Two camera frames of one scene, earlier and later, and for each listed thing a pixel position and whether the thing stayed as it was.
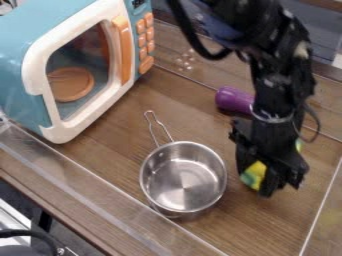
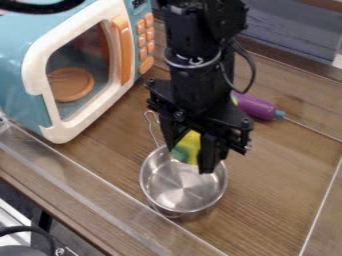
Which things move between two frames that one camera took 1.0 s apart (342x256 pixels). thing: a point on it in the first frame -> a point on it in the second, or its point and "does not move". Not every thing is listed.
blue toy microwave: x=73 y=55 does not move
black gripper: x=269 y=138 -> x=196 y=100
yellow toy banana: x=253 y=176 -> x=188 y=150
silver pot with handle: x=182 y=175 does not move
